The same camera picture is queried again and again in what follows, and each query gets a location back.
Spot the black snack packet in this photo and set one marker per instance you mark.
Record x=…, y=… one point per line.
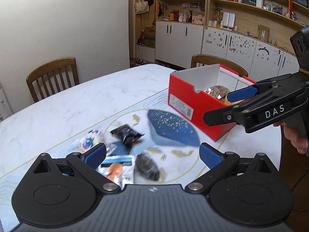
x=126, y=134

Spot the blueberry jelly packet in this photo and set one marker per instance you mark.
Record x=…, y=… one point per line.
x=91, y=139

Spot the wooden chair left side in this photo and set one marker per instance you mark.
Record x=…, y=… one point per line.
x=52, y=78

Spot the wooden chair far side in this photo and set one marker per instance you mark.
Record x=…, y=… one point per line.
x=211, y=60

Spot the wooden chair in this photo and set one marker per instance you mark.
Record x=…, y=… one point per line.
x=52, y=78
x=211, y=60

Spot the white cabinet wall unit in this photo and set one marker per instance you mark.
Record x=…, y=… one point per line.
x=254, y=34

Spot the dark oval object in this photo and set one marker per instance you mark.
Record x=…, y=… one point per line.
x=147, y=167

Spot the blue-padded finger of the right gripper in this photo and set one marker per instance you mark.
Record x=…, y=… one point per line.
x=242, y=94

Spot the white side cabinet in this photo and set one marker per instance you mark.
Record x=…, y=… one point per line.
x=5, y=110

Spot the left gripper own left finger with blue pad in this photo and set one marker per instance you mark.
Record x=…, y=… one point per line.
x=85, y=166

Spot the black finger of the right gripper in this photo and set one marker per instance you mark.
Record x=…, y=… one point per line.
x=220, y=116

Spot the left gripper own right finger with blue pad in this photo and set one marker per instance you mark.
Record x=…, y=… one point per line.
x=220, y=165

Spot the silver foil snack packet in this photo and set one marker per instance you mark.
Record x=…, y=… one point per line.
x=219, y=92

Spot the person's right hand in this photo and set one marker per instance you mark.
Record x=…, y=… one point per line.
x=301, y=144

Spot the white orange snack packet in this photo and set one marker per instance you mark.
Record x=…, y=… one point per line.
x=118, y=169

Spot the red white cardboard box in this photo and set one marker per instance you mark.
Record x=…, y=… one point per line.
x=187, y=94

